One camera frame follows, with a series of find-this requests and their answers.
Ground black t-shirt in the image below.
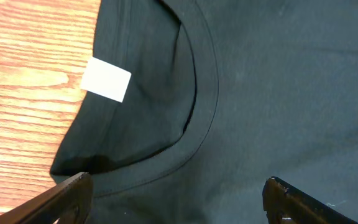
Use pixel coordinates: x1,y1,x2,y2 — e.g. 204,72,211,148
50,0,358,223

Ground white shirt label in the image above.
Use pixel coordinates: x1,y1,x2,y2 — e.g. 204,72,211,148
80,57,131,103

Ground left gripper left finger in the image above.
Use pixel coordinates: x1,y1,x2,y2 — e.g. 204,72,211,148
0,172,93,224

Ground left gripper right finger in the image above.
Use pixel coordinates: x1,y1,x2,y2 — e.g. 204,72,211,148
262,176,358,224

